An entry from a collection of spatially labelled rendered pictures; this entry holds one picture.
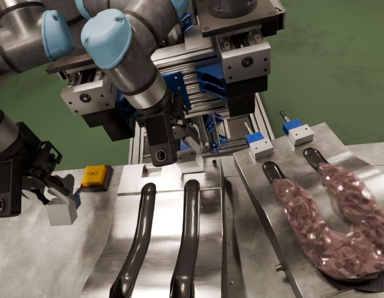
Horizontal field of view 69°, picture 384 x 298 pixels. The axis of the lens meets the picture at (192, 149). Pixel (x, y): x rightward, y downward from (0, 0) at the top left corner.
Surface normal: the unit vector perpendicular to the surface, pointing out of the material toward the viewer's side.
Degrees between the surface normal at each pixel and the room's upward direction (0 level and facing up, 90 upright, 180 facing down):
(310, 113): 0
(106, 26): 11
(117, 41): 88
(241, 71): 90
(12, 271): 0
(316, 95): 0
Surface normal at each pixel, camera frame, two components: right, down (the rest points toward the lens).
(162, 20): 0.69, 0.23
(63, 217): 0.01, 0.31
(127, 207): -0.20, -0.58
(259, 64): 0.08, 0.76
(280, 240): -0.13, -0.41
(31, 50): 0.29, 0.61
